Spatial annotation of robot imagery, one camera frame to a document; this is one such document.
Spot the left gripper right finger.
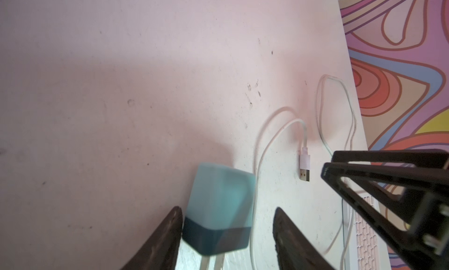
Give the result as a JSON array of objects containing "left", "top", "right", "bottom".
[{"left": 272, "top": 208, "right": 333, "bottom": 270}]

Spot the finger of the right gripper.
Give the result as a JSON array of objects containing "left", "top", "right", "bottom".
[
  {"left": 321, "top": 162, "right": 449, "bottom": 270},
  {"left": 331, "top": 149, "right": 449, "bottom": 168}
]

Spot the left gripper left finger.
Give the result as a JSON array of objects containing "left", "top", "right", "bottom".
[{"left": 122, "top": 206, "right": 184, "bottom": 270}]

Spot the pink keyboard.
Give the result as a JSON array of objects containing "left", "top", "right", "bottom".
[{"left": 343, "top": 203, "right": 391, "bottom": 270}]

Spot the teal USB charger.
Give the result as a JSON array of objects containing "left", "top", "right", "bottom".
[{"left": 182, "top": 162, "right": 256, "bottom": 270}]

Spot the white cable of keyboard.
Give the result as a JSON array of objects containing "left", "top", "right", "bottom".
[
  {"left": 315, "top": 74, "right": 358, "bottom": 157},
  {"left": 250, "top": 118, "right": 312, "bottom": 270}
]

